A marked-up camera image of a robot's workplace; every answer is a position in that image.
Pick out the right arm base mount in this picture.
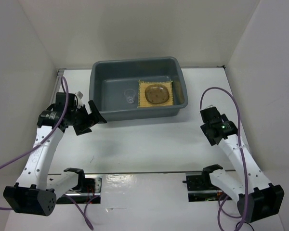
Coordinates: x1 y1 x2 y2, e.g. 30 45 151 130
183 172 225 202

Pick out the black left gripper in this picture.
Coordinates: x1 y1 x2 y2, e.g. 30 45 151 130
68 100 106 135

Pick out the yellow bamboo mat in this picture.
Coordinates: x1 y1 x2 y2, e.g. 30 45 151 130
138 80 174 108

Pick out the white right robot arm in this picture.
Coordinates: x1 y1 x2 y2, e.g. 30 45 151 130
200 106 285 223

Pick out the grey plastic bin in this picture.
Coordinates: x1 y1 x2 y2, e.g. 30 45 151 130
89 57 188 121

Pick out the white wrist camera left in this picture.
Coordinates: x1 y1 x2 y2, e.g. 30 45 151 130
75 91 84 109

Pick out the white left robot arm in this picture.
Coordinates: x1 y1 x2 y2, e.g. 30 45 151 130
3 92 106 216

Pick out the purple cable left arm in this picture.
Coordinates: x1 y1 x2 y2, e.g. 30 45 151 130
0 77 94 231

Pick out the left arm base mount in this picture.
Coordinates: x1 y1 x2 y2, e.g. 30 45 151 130
65 174 103 205

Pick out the clear plastic cup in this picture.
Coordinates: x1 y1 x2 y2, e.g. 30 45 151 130
124 89 136 104
243 143 251 153

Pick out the clear square plate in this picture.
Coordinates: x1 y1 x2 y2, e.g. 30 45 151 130
144 84 170 104

